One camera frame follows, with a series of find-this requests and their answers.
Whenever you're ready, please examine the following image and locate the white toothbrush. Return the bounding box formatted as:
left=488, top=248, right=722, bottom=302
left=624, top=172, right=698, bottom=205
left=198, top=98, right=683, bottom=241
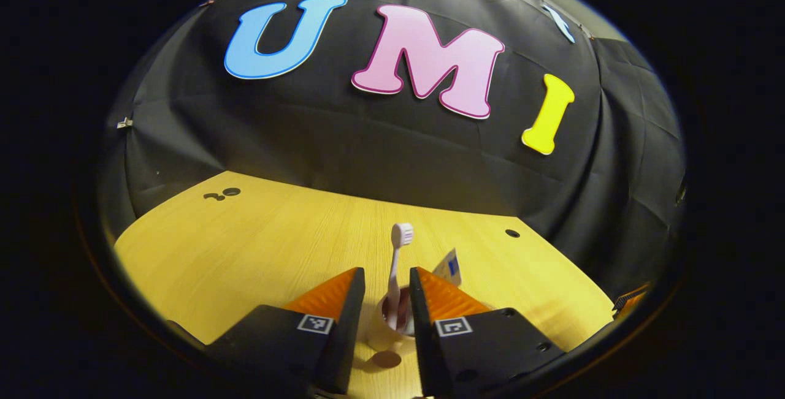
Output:
left=385, top=222, right=415, bottom=315

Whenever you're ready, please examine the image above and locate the black backdrop cloth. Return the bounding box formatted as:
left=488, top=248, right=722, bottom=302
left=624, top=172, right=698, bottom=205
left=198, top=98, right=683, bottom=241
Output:
left=98, top=0, right=687, bottom=302

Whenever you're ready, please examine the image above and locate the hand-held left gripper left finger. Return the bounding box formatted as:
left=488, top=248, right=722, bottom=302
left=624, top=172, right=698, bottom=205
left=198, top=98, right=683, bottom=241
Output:
left=205, top=267, right=367, bottom=397

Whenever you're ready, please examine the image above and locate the beige cup with peg handle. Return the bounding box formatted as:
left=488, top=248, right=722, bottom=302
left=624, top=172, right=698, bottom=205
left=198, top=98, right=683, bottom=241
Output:
left=367, top=287, right=419, bottom=370

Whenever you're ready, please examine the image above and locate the wooden desktop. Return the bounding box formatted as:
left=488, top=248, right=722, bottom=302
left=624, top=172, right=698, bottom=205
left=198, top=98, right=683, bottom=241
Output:
left=113, top=170, right=616, bottom=399

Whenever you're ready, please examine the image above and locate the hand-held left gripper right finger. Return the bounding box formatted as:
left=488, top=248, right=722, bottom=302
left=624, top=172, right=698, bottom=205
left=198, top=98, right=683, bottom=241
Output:
left=409, top=266, right=565, bottom=398

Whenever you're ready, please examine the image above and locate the white toothpaste tube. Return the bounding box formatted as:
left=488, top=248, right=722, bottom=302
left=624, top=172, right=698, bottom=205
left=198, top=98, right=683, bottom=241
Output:
left=432, top=248, right=462, bottom=287

